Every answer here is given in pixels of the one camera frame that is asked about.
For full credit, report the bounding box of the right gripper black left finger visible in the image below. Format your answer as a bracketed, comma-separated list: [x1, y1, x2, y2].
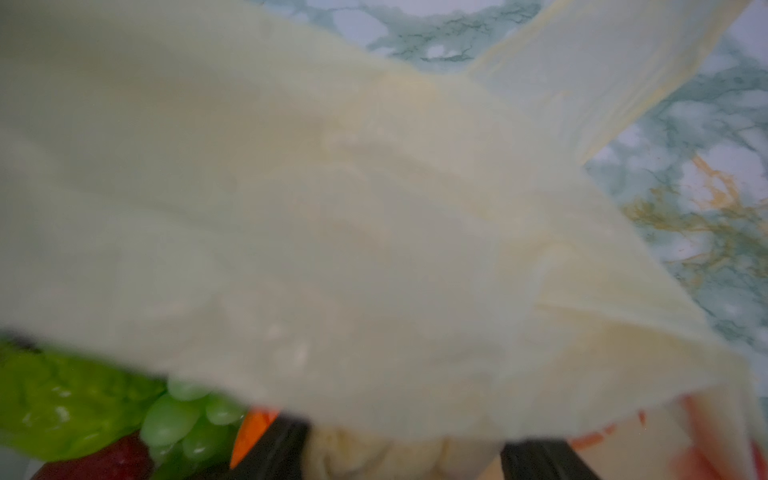
[197, 416, 310, 480]

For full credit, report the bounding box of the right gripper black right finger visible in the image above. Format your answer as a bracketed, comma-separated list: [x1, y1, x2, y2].
[500, 440, 599, 480]

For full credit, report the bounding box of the fake orange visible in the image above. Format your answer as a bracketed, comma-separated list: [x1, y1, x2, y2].
[229, 409, 279, 469]

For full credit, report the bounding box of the fake green grapes bunch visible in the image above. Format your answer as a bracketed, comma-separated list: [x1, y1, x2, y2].
[139, 380, 245, 479]

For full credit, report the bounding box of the translucent yellowish plastic bag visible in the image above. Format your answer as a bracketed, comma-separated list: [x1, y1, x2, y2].
[1, 1, 767, 479]

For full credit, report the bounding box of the fake red strawberry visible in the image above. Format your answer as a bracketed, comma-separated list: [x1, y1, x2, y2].
[32, 433, 154, 480]

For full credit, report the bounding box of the fake green custard apple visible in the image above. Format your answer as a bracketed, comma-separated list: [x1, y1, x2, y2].
[1, 340, 166, 462]

